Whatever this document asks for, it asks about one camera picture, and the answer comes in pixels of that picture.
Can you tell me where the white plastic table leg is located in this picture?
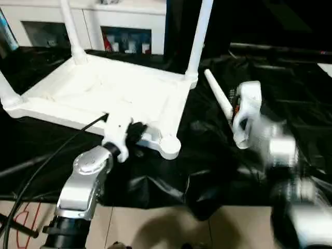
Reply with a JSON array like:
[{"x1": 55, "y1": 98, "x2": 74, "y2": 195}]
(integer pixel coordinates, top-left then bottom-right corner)
[
  {"x1": 184, "y1": 0, "x2": 214, "y2": 79},
  {"x1": 59, "y1": 0, "x2": 89, "y2": 65},
  {"x1": 0, "y1": 72, "x2": 22, "y2": 109},
  {"x1": 203, "y1": 68, "x2": 251, "y2": 150}
]

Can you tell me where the white plastic table top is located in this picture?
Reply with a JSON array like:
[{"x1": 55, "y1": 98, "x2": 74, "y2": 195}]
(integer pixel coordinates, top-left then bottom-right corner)
[{"x1": 0, "y1": 52, "x2": 200, "y2": 160}]

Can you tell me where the red bottle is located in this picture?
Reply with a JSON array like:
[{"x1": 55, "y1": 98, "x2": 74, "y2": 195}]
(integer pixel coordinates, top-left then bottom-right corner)
[{"x1": 104, "y1": 32, "x2": 113, "y2": 51}]

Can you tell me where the white flat board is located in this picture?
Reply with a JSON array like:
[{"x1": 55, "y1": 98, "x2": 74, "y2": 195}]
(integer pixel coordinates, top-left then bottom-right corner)
[{"x1": 317, "y1": 62, "x2": 332, "y2": 77}]

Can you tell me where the white glass-door cabinet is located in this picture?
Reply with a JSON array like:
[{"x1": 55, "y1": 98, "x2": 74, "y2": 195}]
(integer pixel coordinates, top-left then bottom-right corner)
[{"x1": 0, "y1": 0, "x2": 168, "y2": 55}]

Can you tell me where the black metal stand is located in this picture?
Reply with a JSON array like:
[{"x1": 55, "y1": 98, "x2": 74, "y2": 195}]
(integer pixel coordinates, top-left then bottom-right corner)
[{"x1": 0, "y1": 212, "x2": 39, "y2": 239}]

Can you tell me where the blue patterned object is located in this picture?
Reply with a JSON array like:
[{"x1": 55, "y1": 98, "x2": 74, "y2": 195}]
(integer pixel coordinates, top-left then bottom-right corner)
[{"x1": 0, "y1": 9, "x2": 20, "y2": 51}]

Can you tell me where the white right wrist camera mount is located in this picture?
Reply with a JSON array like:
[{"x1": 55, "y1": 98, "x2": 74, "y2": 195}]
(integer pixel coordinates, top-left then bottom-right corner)
[{"x1": 228, "y1": 80, "x2": 263, "y2": 149}]

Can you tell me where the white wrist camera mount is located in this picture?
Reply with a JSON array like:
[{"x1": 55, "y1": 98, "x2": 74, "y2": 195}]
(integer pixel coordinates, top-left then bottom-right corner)
[
  {"x1": 228, "y1": 80, "x2": 263, "y2": 149},
  {"x1": 102, "y1": 116, "x2": 134, "y2": 163}
]

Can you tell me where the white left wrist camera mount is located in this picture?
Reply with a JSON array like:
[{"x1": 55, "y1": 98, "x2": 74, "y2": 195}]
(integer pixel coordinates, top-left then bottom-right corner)
[{"x1": 102, "y1": 116, "x2": 134, "y2": 163}]

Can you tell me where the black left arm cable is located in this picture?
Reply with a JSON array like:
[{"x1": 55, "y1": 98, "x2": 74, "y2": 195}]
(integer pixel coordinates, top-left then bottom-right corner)
[{"x1": 0, "y1": 113, "x2": 110, "y2": 249}]

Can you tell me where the red wire hanger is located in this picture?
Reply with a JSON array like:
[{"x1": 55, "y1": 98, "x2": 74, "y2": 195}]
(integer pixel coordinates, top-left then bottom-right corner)
[{"x1": 16, "y1": 202, "x2": 42, "y2": 248}]

